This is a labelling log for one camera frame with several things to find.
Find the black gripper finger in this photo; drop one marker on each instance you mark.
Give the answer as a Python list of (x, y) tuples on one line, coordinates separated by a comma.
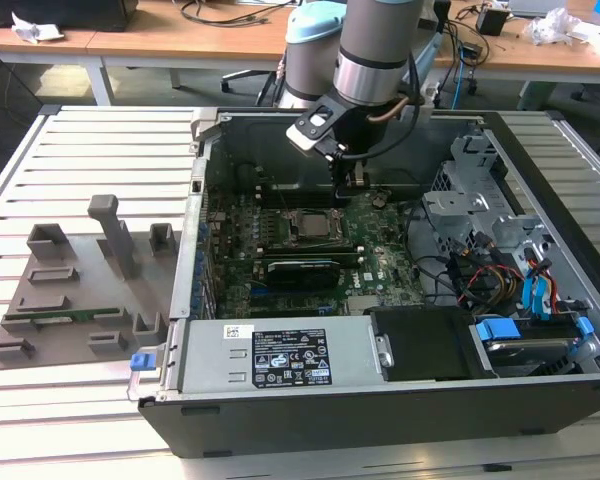
[(342, 182), (360, 191)]

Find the silver CPU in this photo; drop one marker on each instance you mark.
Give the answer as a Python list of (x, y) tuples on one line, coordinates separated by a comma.
[(314, 228)]

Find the thin metal locking lever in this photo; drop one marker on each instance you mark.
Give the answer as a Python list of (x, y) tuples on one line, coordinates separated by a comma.
[(281, 200)]

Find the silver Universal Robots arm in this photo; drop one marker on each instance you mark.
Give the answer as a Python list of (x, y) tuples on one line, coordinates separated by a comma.
[(375, 40)]

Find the CPU socket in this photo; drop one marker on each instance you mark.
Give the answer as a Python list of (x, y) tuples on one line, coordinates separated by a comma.
[(290, 215)]

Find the round coin battery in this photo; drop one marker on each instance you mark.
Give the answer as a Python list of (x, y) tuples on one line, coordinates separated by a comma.
[(378, 201)]

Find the green motherboard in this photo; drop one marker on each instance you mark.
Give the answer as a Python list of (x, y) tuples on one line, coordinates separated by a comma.
[(395, 240)]

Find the black RAM slot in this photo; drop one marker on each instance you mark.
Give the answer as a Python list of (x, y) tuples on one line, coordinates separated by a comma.
[(305, 245), (267, 194), (351, 262), (305, 251), (267, 199), (267, 204), (350, 256), (267, 189)]

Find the white power strip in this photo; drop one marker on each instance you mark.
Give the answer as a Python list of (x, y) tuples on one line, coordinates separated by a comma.
[(431, 95)]

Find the silver metal drive cage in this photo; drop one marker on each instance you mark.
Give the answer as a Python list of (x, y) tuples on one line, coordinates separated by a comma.
[(455, 202)]

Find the pale blue teach pendant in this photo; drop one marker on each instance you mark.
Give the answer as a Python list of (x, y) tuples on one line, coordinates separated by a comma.
[(430, 55)]

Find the black graphics card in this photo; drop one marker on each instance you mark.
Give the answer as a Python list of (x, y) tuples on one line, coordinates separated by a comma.
[(300, 276)]

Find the black plastic bay cover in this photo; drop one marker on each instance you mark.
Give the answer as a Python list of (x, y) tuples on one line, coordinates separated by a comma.
[(420, 345)]

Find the small black box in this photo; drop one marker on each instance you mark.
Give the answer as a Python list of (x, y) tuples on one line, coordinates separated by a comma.
[(491, 21)]

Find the wooden desk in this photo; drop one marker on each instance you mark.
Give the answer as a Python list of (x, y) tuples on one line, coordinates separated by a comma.
[(30, 50), (145, 42), (530, 57)]

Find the hard disk in blue carrier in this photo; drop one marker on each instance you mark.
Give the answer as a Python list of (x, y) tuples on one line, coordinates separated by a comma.
[(497, 330)]

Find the grey laptop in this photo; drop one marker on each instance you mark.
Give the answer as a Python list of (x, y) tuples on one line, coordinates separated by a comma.
[(535, 6)]

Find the silver power supply unit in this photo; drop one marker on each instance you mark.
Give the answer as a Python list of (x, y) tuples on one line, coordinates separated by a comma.
[(210, 350)]

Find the clear plastic wrap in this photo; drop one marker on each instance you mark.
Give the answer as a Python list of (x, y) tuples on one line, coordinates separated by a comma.
[(555, 25)]

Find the open black PC case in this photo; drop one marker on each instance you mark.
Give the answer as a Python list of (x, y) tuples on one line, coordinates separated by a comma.
[(330, 425)]

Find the blue case latch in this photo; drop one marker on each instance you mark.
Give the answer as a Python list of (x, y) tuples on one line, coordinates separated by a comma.
[(142, 362)]

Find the grey parts rack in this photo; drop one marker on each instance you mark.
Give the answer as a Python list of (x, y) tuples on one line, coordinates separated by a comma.
[(100, 300)]

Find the green RAM stick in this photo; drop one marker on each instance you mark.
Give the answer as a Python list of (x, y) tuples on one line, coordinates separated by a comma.
[(85, 315)]

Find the black computer case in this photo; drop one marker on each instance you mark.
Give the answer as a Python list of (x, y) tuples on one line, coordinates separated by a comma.
[(55, 12)]

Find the crumpled white paper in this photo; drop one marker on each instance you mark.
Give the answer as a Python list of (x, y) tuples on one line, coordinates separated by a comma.
[(35, 27)]

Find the black camera bracket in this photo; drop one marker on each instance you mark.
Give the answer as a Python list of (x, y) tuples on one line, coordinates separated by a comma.
[(332, 107)]

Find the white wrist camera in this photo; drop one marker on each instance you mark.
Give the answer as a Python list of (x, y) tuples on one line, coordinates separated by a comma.
[(300, 136)]

